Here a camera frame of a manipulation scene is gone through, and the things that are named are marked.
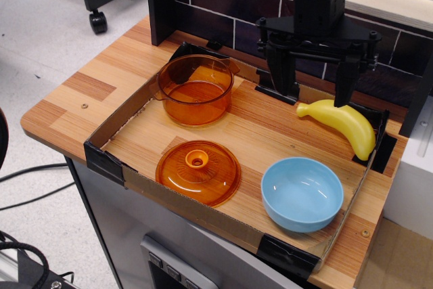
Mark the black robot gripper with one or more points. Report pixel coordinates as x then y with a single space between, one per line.
318 30

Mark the light blue bowl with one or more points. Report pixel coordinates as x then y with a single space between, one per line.
301 194

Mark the orange transparent pot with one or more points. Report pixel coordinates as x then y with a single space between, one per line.
195 89

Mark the yellow plastic banana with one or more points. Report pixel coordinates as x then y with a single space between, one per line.
348 121

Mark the orange transparent pot lid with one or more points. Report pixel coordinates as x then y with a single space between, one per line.
204 171

